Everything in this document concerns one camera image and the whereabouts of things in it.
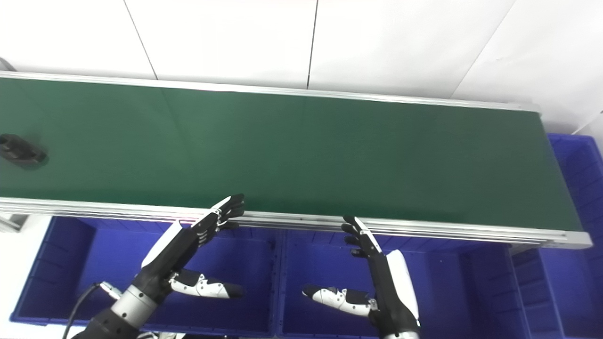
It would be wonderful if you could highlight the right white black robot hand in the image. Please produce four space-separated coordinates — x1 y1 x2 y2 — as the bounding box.
301 216 421 337

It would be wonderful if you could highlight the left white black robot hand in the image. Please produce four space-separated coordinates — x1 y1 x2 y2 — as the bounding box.
137 194 245 302

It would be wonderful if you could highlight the green conveyor belt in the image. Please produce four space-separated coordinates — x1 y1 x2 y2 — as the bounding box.
0 71 593 249

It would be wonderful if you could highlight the blue plastic bin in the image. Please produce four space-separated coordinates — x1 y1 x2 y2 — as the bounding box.
276 228 520 339
511 133 603 339
9 216 279 336

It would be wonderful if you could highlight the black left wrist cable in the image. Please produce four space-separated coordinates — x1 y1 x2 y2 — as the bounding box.
61 281 124 339

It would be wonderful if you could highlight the aluminium conveyor support leg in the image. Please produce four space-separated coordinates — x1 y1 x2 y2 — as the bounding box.
0 213 29 233

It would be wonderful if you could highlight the black metal part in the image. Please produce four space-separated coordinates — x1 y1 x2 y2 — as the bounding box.
0 134 48 166

